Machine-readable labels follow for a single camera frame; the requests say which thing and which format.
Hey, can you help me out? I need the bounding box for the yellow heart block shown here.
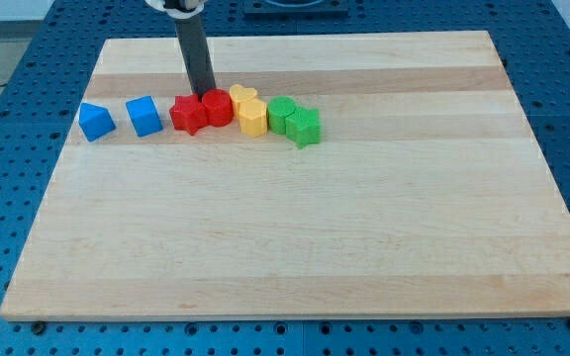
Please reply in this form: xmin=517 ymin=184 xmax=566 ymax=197
xmin=229 ymin=84 xmax=258 ymax=118

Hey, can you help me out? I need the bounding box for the white robot tool flange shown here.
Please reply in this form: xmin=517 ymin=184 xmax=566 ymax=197
xmin=144 ymin=0 xmax=207 ymax=20

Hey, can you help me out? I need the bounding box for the green cylinder block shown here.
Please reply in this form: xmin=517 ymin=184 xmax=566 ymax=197
xmin=267 ymin=96 xmax=297 ymax=134

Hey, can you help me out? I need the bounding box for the wooden board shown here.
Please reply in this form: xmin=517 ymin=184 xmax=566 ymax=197
xmin=0 ymin=31 xmax=570 ymax=321

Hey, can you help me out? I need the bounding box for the yellow hexagon block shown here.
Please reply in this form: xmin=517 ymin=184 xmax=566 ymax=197
xmin=238 ymin=99 xmax=267 ymax=137

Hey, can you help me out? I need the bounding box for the red cylinder block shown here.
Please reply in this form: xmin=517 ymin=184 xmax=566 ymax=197
xmin=202 ymin=88 xmax=234 ymax=127

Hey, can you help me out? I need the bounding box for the blue cube block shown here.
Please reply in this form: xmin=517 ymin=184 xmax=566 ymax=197
xmin=126 ymin=96 xmax=163 ymax=137

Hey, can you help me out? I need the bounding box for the red star block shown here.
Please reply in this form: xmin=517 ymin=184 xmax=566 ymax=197
xmin=169 ymin=94 xmax=209 ymax=135

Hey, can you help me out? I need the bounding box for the blue triangular block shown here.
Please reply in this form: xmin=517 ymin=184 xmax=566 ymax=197
xmin=78 ymin=103 xmax=116 ymax=141

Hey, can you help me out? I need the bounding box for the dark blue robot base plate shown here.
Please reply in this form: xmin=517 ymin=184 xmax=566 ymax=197
xmin=241 ymin=0 xmax=349 ymax=18

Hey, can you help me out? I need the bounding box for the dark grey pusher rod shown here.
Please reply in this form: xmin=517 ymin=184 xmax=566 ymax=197
xmin=175 ymin=14 xmax=216 ymax=97

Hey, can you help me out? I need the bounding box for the green star block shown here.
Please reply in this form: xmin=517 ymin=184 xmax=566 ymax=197
xmin=285 ymin=107 xmax=322 ymax=148

